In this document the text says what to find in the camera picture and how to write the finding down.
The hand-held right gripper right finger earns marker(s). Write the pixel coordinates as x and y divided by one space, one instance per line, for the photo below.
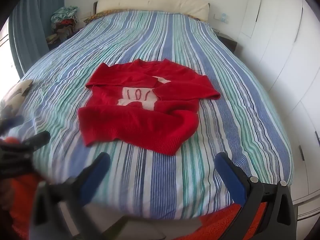
231 177

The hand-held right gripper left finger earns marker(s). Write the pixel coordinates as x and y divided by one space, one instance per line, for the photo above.
96 172

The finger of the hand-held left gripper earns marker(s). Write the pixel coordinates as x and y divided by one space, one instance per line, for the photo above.
37 140
13 123

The red knitted sweater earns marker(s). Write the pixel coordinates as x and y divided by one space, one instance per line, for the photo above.
140 110

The pile of colourful clothes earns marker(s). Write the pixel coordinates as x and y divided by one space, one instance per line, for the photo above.
65 21

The beige patterned cushion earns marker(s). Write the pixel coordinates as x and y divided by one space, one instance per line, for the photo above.
13 95

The orange fuzzy blanket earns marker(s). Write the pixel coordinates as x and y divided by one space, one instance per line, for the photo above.
225 220

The blue curtain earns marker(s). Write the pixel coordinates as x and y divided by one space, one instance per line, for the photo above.
32 30

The striped bed sheet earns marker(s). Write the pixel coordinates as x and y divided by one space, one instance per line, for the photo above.
155 55

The dark nightstand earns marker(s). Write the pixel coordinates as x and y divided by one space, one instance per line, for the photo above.
228 42

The yellow patterned pillow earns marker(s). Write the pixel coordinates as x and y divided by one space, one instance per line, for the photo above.
96 15

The white wardrobe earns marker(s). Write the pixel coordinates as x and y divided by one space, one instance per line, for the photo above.
282 50

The cream padded headboard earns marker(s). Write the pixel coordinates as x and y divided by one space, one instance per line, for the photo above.
155 3

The wall socket panel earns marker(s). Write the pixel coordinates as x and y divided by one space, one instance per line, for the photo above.
221 17

